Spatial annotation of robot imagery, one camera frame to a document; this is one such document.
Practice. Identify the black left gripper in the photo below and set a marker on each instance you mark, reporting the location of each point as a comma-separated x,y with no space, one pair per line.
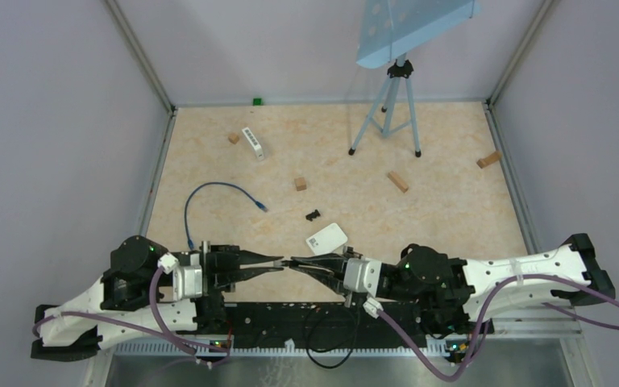
222,262

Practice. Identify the white TP-Link switch box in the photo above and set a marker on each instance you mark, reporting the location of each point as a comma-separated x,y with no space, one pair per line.
327,240

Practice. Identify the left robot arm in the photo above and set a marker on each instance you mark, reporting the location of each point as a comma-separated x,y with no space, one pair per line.
148,290

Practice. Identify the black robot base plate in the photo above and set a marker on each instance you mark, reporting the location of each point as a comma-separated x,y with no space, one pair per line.
324,325

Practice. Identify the long white network switch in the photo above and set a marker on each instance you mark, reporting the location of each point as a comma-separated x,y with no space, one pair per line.
254,142

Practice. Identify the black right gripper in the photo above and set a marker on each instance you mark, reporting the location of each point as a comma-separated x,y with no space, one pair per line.
334,278

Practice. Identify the small wooden cube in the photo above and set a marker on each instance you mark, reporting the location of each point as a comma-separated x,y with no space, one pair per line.
300,184

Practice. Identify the wooden cube near switch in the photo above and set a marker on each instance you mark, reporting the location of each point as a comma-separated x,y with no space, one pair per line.
233,138

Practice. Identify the light blue tripod stand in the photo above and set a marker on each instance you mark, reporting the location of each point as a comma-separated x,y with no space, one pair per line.
388,32

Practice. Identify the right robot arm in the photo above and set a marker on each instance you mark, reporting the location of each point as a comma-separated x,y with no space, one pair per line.
452,294

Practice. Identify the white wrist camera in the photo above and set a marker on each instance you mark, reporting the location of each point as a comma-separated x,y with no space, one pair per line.
362,277
187,280

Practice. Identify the small black rubber part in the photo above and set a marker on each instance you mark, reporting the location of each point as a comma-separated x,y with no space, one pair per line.
313,215

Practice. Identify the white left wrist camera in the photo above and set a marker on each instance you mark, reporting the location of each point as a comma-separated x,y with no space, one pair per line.
187,280

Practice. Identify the curved wooden block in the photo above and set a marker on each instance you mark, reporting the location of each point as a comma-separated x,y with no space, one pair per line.
490,159

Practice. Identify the flat wooden plank block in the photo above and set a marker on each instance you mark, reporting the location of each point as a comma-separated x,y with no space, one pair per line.
398,181

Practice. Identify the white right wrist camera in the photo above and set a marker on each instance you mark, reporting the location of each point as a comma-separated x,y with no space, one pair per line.
362,277

